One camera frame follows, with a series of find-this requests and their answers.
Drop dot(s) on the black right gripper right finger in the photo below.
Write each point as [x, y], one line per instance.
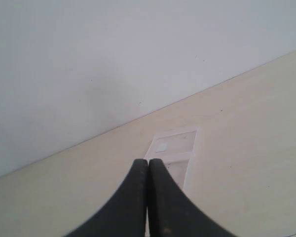
[170, 211]

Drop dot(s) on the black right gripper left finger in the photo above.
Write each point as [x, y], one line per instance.
[124, 214]

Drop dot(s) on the clear plastic storage case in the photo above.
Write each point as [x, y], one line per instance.
[176, 148]

